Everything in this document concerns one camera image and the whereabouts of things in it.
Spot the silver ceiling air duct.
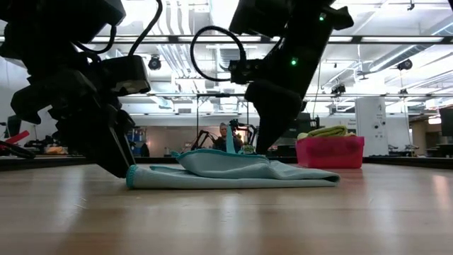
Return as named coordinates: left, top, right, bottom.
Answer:
left=207, top=0, right=245, bottom=72

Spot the red object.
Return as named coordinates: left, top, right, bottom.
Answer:
left=0, top=130, right=31, bottom=146

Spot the person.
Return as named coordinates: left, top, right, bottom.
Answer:
left=213, top=123, right=243, bottom=153

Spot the light blue microfiber towel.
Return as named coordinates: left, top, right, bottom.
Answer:
left=125, top=124, right=341, bottom=190

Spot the white column cabinet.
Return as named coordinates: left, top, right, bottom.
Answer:
left=355, top=97, right=389, bottom=157

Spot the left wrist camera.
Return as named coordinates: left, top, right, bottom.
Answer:
left=100, top=55, right=152, bottom=97

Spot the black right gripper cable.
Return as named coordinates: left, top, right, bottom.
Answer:
left=190, top=25, right=248, bottom=83

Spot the pink plastic bin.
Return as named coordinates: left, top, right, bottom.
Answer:
left=295, top=136, right=365, bottom=169

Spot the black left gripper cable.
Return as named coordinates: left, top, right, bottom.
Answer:
left=72, top=0, right=164, bottom=57

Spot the lime green microfiber towel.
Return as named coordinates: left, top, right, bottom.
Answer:
left=297, top=125, right=350, bottom=140

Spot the black aluminium table frame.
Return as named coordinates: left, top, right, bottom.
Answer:
left=0, top=154, right=453, bottom=171

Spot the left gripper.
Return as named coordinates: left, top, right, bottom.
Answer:
left=10, top=67, right=137, bottom=179

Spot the small black monitor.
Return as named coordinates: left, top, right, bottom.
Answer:
left=6, top=115, right=22, bottom=138

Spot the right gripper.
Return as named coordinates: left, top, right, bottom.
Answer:
left=243, top=79, right=308, bottom=156

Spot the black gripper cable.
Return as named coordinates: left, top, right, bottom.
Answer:
left=72, top=0, right=164, bottom=57
left=190, top=25, right=248, bottom=83

